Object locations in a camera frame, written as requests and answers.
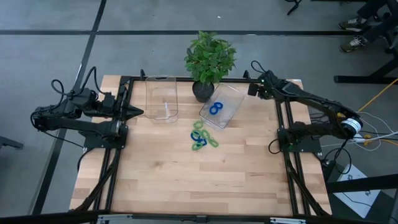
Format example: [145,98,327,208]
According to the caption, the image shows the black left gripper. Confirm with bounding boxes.
[101,91,144,121]

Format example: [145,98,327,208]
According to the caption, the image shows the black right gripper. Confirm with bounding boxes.
[248,70,282,101]

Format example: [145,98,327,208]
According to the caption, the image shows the clear plastic container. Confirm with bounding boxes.
[198,82,246,130]
[144,74,180,124]

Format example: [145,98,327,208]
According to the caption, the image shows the green potted plant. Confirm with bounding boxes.
[183,30,238,103]

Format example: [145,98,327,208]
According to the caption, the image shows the black chair base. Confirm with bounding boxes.
[285,0,303,16]

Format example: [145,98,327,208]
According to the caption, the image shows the person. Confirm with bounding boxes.
[338,0,398,54]

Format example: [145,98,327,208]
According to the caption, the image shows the black chair leg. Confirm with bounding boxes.
[0,135,25,150]

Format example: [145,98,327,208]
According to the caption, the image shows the black metal beam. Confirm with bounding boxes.
[326,173,398,194]

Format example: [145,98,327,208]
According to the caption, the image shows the white cardboard box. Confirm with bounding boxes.
[332,163,382,218]

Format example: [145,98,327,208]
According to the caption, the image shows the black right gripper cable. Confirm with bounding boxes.
[250,60,268,75]

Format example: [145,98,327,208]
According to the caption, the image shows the black aluminium rig frame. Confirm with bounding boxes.
[0,68,398,224]

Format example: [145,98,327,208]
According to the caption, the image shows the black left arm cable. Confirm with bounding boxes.
[51,66,105,97]

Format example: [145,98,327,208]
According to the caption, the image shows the black desk frame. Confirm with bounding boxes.
[334,46,398,85]

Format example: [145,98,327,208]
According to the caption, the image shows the black floor cable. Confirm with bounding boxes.
[320,136,398,175]

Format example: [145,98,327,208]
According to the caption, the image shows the yellow cable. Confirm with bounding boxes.
[357,77,398,147]

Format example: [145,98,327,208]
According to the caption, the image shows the white cable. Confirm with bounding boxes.
[320,110,398,152]

